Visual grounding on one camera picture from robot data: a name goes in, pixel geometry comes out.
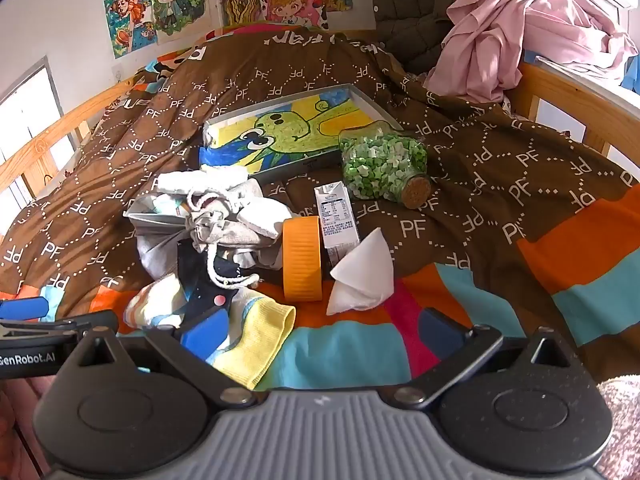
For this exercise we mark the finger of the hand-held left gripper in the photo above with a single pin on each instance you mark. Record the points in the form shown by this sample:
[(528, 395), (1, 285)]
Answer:
[(22, 308)]

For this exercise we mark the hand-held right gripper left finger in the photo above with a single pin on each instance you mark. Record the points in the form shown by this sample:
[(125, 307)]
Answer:
[(206, 336)]

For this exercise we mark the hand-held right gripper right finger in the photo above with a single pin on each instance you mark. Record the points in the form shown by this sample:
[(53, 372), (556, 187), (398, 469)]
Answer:
[(441, 334)]

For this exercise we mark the striped sock with yellow cuff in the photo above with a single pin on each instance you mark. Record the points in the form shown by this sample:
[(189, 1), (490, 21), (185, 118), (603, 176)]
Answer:
[(260, 340)]

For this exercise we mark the navy sock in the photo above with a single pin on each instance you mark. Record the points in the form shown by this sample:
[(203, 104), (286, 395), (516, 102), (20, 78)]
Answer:
[(200, 280)]

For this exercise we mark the white triangular pouch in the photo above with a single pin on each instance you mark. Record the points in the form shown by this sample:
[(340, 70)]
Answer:
[(365, 270)]

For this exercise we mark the white grey sock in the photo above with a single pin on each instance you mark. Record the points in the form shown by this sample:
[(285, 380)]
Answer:
[(200, 182)]

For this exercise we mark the grey metal tray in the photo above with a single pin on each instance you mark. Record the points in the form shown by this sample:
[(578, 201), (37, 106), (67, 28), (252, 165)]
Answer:
[(310, 164)]

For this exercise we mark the person's left forearm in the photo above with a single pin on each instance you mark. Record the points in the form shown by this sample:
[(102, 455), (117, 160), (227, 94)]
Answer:
[(17, 425)]

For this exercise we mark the brown printed blanket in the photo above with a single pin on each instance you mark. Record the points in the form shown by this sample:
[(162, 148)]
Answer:
[(450, 210)]

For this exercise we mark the white milk carton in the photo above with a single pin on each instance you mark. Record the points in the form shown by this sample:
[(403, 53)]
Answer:
[(336, 220)]

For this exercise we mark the glass jar of green stars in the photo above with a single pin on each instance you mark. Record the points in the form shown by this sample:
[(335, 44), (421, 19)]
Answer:
[(380, 165)]

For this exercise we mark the pink fuzzy garment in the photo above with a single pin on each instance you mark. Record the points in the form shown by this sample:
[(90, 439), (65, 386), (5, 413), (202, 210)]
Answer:
[(622, 425)]

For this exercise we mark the white framed window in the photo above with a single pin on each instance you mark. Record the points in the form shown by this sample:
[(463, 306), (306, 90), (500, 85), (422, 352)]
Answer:
[(25, 95)]

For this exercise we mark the pink cloth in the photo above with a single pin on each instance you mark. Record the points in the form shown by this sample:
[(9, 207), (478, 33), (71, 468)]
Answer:
[(480, 35)]

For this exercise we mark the orange-haired figure blue poster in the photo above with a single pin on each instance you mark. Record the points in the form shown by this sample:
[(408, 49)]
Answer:
[(127, 20)]

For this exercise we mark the brown quilted jacket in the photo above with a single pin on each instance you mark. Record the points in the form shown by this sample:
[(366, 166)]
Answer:
[(405, 5)]

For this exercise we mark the blond figure cow-print poster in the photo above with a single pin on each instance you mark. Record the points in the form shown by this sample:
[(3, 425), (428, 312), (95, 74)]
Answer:
[(290, 2)]

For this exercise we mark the wooden bed rail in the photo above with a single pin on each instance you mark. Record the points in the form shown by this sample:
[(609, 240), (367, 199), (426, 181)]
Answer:
[(60, 130), (550, 89)]

